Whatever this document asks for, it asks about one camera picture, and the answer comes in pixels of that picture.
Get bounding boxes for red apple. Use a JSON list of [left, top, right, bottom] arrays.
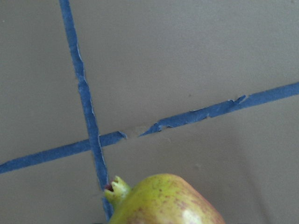
[[104, 174, 225, 224]]

